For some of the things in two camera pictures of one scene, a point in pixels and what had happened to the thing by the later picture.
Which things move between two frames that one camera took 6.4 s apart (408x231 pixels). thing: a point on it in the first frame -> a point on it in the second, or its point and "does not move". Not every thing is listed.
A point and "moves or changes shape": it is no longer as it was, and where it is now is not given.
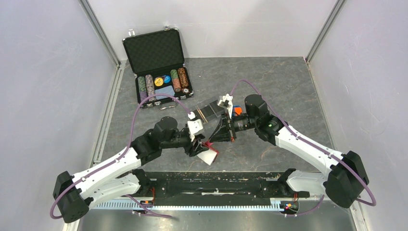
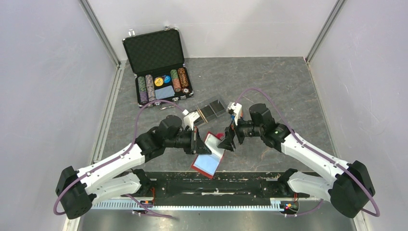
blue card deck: (168, 90) does not move
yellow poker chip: (159, 82) does not move
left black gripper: (193, 150) does not move
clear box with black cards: (209, 111) does not move
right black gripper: (223, 134) -> (228, 143)
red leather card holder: (210, 145) moves or changes shape
